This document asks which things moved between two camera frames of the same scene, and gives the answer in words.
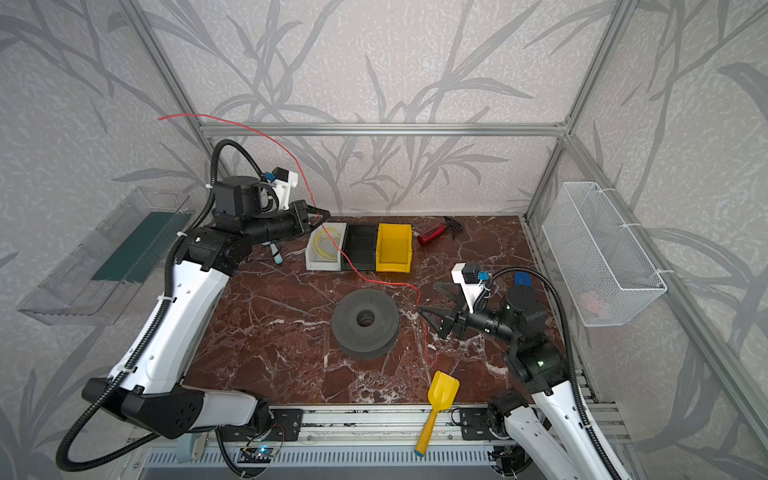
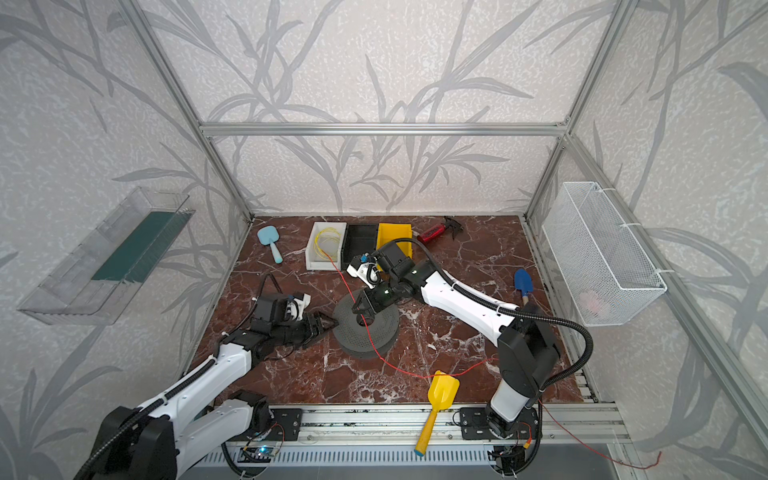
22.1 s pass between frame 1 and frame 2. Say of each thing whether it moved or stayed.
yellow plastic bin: stayed
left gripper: moved
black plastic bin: stayed
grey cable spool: stayed
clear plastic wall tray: stayed
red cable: moved
